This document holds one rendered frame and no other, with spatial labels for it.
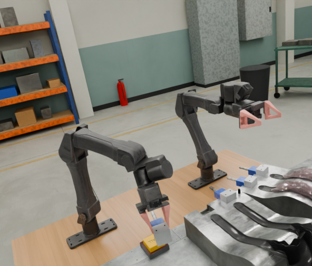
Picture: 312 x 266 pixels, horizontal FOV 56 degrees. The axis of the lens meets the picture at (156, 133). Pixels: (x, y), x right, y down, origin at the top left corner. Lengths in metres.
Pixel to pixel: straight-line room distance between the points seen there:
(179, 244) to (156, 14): 5.93
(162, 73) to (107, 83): 1.27
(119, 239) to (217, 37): 5.98
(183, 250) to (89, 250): 0.36
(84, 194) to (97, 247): 0.22
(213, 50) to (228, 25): 0.63
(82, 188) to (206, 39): 5.81
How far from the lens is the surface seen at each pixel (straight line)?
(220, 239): 1.02
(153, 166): 0.89
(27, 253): 1.34
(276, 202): 1.24
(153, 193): 0.86
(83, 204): 1.17
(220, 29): 6.87
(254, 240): 1.00
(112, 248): 1.20
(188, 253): 1.11
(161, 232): 0.96
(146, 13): 6.63
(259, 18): 7.86
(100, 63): 6.29
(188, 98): 1.35
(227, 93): 1.13
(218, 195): 1.19
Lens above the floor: 1.56
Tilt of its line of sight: 20 degrees down
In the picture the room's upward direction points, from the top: 10 degrees counter-clockwise
